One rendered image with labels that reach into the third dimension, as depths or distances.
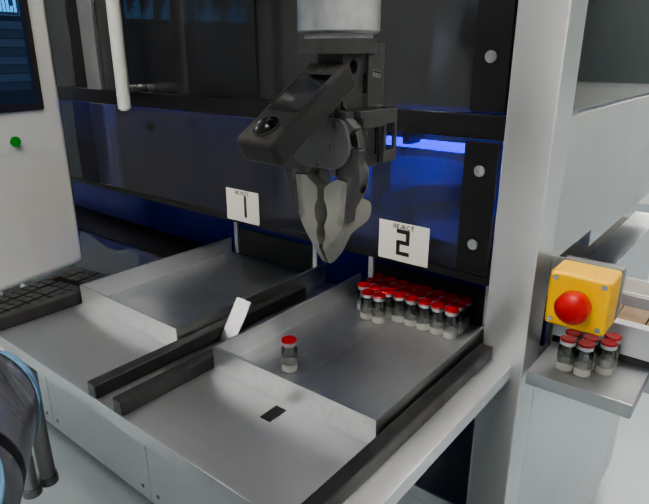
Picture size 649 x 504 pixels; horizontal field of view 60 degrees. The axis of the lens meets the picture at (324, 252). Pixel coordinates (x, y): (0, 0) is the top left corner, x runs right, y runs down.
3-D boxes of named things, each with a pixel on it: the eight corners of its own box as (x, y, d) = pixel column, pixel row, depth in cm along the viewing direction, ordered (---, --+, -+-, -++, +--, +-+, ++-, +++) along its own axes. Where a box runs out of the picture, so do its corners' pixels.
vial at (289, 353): (288, 363, 78) (288, 335, 76) (301, 368, 77) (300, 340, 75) (278, 370, 76) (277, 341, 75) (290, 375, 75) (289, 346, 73)
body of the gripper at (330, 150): (397, 167, 57) (403, 39, 53) (347, 181, 51) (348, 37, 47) (337, 158, 62) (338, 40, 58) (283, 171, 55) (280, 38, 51)
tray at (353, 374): (358, 291, 102) (359, 273, 101) (498, 333, 87) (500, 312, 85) (214, 369, 77) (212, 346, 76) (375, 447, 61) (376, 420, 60)
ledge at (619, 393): (557, 344, 87) (559, 333, 87) (652, 372, 80) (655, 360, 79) (524, 383, 77) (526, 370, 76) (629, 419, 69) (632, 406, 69)
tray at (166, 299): (230, 252, 122) (230, 236, 121) (325, 281, 107) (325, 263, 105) (82, 303, 97) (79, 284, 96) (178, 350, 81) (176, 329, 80)
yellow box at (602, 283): (560, 303, 78) (568, 254, 75) (617, 318, 74) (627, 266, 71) (541, 323, 72) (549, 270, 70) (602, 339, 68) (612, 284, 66)
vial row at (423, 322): (361, 305, 96) (362, 279, 94) (459, 336, 85) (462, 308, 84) (354, 309, 94) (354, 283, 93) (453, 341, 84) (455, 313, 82)
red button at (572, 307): (559, 311, 72) (563, 282, 70) (592, 320, 69) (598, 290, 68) (549, 322, 69) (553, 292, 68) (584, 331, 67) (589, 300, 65)
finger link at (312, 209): (355, 250, 61) (356, 164, 58) (320, 265, 57) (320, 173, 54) (332, 244, 63) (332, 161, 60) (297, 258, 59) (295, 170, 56)
